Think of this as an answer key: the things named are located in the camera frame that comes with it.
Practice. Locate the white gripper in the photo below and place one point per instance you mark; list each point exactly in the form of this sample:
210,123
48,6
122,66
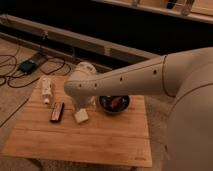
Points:
82,70

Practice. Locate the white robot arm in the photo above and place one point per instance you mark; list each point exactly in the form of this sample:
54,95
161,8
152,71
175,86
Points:
185,76

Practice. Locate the dark bowl with food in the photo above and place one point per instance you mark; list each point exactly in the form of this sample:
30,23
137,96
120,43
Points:
114,104

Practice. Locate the black remote control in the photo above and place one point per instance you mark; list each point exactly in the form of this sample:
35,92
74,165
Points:
57,112

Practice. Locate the white plastic bottle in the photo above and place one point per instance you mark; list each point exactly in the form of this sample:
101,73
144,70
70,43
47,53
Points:
46,90

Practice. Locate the black power adapter box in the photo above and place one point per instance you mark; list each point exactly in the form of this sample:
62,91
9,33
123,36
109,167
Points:
27,67

